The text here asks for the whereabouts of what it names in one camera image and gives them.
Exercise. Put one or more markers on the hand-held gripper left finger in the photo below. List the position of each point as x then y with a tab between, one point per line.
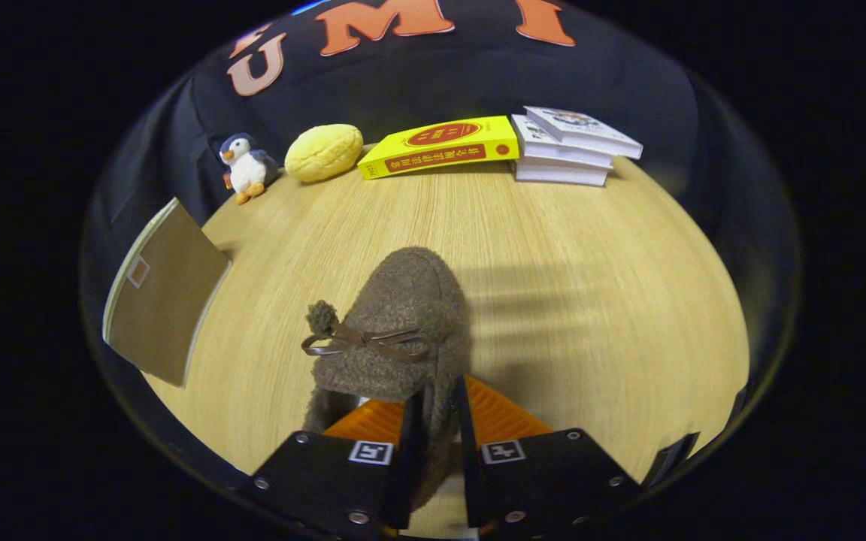
328	481

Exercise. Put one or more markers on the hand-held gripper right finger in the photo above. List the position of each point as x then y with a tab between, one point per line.
553	473

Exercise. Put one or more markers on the brown fuzzy slipper shoe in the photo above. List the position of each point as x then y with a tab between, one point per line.
403	293

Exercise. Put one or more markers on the beige fabric storage box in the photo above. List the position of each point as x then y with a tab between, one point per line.
166	300

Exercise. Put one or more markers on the white paperback book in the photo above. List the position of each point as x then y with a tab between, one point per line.
553	150
561	173

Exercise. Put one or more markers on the penguin plush toy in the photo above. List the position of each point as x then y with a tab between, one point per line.
247	171

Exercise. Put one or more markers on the yellow round plush bun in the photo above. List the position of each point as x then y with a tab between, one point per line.
324	152

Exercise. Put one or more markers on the white illustrated cover book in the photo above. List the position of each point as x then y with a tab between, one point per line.
583	129

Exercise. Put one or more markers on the yellow book with red circle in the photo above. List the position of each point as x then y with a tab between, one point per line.
440	146

